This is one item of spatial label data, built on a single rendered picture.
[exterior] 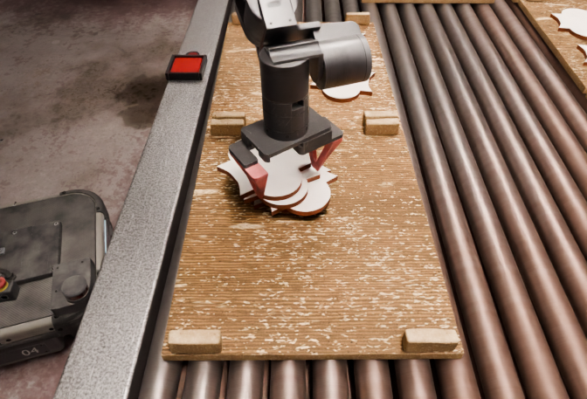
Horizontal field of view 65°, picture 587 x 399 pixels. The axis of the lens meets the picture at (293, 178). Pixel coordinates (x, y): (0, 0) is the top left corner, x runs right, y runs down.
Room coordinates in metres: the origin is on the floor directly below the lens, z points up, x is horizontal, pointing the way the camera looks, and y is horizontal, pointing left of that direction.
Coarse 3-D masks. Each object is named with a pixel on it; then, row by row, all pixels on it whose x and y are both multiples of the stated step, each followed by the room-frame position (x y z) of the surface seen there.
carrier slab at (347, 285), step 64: (384, 192) 0.49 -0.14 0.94; (192, 256) 0.37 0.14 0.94; (256, 256) 0.37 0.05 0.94; (320, 256) 0.37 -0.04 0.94; (384, 256) 0.37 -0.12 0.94; (192, 320) 0.28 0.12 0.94; (256, 320) 0.28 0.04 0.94; (320, 320) 0.28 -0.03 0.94; (384, 320) 0.28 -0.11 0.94; (448, 320) 0.28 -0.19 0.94
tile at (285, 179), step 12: (276, 156) 0.52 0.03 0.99; (288, 156) 0.52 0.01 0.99; (228, 168) 0.49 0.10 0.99; (264, 168) 0.49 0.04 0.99; (276, 168) 0.49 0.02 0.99; (288, 168) 0.49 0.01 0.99; (300, 168) 0.49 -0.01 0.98; (240, 180) 0.47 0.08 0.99; (276, 180) 0.47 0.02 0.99; (288, 180) 0.47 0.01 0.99; (300, 180) 0.47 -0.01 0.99; (240, 192) 0.44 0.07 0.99; (252, 192) 0.45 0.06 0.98; (276, 192) 0.44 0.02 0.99; (288, 192) 0.44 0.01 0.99
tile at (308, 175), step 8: (296, 152) 0.54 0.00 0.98; (304, 176) 0.48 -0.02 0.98; (312, 176) 0.48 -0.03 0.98; (320, 176) 0.49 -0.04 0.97; (304, 184) 0.47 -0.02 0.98; (304, 192) 0.45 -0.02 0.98; (248, 200) 0.44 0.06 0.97; (264, 200) 0.44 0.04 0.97; (288, 200) 0.44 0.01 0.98; (296, 200) 0.44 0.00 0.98; (280, 208) 0.43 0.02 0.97; (288, 208) 0.43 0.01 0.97
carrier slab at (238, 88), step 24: (360, 24) 1.04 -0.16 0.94; (240, 48) 0.93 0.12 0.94; (240, 72) 0.83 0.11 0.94; (384, 72) 0.83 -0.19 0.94; (216, 96) 0.74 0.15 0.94; (240, 96) 0.74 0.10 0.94; (312, 96) 0.74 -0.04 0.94; (360, 96) 0.74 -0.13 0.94; (384, 96) 0.74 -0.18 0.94; (336, 120) 0.67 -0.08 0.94; (360, 120) 0.67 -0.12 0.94
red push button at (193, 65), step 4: (176, 60) 0.89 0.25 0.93; (180, 60) 0.89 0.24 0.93; (184, 60) 0.89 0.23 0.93; (188, 60) 0.89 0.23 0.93; (192, 60) 0.89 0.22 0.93; (196, 60) 0.89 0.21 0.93; (200, 60) 0.89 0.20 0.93; (176, 64) 0.87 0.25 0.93; (180, 64) 0.87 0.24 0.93; (184, 64) 0.87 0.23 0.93; (188, 64) 0.87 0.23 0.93; (192, 64) 0.87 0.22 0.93; (196, 64) 0.87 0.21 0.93; (200, 64) 0.88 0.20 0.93; (172, 68) 0.86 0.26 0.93; (176, 68) 0.86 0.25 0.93; (180, 68) 0.86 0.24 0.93; (184, 68) 0.86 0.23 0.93; (188, 68) 0.86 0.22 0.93; (192, 68) 0.86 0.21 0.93; (196, 68) 0.86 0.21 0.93
